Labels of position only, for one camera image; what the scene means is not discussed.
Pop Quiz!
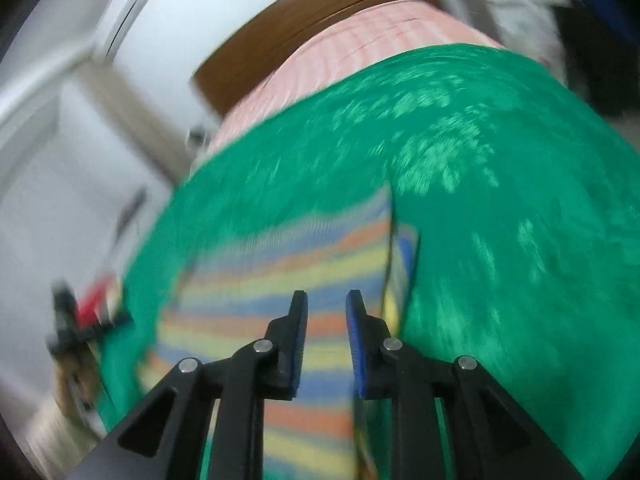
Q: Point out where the striped knit sweater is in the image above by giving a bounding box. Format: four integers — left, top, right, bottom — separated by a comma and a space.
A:
138, 186, 418, 479

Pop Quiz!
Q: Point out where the left hand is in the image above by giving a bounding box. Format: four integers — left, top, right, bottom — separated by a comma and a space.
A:
53, 346, 101, 422

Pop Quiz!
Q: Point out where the red folded cloth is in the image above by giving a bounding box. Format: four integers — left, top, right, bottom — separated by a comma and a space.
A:
75, 273, 120, 328

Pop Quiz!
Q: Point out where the beige curtain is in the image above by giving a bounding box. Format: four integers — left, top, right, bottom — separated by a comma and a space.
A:
77, 61, 193, 186

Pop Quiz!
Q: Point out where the small white fan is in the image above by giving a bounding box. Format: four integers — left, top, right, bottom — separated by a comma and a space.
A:
184, 125, 210, 153

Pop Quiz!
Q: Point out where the green satin bedspread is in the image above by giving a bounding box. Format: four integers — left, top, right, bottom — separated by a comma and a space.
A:
99, 44, 639, 479

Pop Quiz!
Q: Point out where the white air conditioner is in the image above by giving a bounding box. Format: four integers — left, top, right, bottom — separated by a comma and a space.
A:
93, 0, 149, 64

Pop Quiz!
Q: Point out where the wooden headboard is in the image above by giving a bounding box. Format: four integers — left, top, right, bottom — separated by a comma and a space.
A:
192, 0, 442, 116

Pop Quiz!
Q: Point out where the black jacket on chair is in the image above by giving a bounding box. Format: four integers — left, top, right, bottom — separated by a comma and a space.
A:
552, 4, 639, 117

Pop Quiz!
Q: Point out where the pink striped bed sheet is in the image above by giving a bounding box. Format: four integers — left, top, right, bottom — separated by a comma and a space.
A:
206, 0, 502, 157

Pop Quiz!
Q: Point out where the white desk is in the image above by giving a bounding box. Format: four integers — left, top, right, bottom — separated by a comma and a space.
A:
460, 0, 568, 84

